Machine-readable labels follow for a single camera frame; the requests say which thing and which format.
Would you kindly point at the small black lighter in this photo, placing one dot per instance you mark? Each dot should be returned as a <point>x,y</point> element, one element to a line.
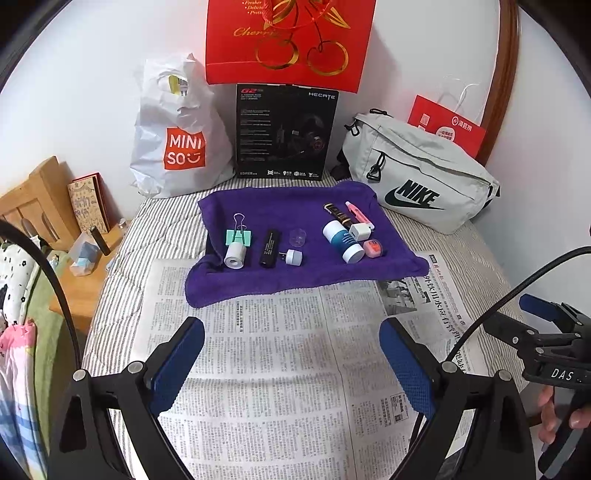
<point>99,240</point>

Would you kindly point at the white plastic shopping bag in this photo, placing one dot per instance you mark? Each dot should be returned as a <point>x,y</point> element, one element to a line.
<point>152,138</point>

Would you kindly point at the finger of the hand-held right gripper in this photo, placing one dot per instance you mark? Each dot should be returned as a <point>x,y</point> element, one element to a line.
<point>538,306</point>
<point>508,330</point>

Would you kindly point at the wooden bedside table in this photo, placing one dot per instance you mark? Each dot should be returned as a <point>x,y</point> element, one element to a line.
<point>83,295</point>

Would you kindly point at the purple towel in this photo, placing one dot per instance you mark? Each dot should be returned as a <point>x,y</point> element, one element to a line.
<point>300,277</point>

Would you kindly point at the clear plastic cap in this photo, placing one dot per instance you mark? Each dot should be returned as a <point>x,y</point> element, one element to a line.
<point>298,237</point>

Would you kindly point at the pink round eraser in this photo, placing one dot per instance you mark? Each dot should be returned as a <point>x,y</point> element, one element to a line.
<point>373,249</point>

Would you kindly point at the red gift bag gold cherries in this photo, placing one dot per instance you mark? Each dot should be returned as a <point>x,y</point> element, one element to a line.
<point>231,55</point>

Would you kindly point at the brown patterned notebook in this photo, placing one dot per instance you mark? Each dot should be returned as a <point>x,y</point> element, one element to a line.
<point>85,203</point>

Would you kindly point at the black and gold tube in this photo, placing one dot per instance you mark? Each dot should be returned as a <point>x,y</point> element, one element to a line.
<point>339,216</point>

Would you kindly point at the brown wooden bed post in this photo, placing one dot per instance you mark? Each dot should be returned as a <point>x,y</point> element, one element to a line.
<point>505,69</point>

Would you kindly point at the striped bed sheet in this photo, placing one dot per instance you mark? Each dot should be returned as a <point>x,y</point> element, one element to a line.
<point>152,230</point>

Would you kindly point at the newspaper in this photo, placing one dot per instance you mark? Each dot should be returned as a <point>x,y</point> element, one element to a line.
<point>277,369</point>

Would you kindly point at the green binder clip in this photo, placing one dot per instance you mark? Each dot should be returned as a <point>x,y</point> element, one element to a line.
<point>247,237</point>

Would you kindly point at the black rectangular battery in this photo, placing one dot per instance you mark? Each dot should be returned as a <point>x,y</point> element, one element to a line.
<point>270,249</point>

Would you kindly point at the white bottle blue label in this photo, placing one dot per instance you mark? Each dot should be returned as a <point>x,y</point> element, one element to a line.
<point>341,240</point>

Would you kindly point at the grey waist bag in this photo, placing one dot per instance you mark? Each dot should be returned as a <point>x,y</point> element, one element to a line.
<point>425,157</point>

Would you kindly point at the green blanket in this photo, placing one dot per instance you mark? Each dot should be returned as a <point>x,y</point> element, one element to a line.
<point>46,332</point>

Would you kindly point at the clear blue plastic box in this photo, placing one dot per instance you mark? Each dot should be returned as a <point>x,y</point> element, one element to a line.
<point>83,258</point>

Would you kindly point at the black headset box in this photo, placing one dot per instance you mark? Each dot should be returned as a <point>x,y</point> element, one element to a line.
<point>258,138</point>

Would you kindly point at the pink highlighter pen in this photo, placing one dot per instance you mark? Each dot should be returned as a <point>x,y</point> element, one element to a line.
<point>355,212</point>

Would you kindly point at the person's right hand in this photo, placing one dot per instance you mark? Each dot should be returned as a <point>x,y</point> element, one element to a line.
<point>545,415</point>

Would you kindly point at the white tape roll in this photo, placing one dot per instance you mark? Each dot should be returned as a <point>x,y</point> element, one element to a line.
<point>235,254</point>

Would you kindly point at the pink cloth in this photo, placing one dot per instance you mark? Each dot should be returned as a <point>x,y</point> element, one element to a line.
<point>16,341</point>

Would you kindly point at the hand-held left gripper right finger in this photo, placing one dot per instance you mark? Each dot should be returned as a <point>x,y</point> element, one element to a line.
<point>406,369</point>

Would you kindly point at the white usb night light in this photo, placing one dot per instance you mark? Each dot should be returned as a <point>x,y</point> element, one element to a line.
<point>293,257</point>

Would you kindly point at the white charger plug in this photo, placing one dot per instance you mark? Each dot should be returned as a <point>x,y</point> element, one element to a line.
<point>359,232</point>

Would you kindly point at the white dotted cloth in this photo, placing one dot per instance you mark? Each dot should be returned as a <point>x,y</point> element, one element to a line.
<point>18,277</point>

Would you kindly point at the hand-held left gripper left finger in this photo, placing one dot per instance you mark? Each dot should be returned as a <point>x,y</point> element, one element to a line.
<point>178,364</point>

